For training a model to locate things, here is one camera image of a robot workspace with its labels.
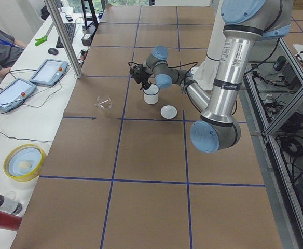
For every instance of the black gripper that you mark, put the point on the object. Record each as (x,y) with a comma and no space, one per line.
(144,78)

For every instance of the white enamel cup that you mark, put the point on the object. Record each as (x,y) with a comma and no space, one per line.
(151,94)

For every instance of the white cup lid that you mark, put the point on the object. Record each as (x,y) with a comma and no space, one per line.
(168,112)

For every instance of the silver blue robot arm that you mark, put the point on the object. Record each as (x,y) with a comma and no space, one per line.
(246,22)

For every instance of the orange black connector block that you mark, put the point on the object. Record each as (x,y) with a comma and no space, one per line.
(83,54)

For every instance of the black computer box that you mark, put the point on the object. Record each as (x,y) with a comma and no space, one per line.
(88,35)

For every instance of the far teach pendant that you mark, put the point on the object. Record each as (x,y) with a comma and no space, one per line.
(49,73)

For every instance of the teach pendant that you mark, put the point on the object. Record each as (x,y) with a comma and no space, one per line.
(15,94)
(49,73)

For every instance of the black computer mouse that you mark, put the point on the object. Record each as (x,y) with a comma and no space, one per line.
(53,51)

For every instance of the near teach pendant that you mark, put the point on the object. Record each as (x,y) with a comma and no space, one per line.
(15,94)

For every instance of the yellow tape roll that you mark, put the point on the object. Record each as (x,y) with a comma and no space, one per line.
(24,163)

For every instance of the seated person grey shirt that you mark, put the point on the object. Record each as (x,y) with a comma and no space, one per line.
(10,50)

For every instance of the clear bottle black cap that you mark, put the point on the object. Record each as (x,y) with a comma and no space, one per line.
(9,205)

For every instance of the red bottle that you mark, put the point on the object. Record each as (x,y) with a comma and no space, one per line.
(9,221)

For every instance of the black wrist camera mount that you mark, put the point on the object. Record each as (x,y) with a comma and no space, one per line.
(137,72)

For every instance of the aluminium frame post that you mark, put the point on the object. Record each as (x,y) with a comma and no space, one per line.
(62,33)

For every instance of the aluminium side frame rail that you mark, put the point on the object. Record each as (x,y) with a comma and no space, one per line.
(272,99)

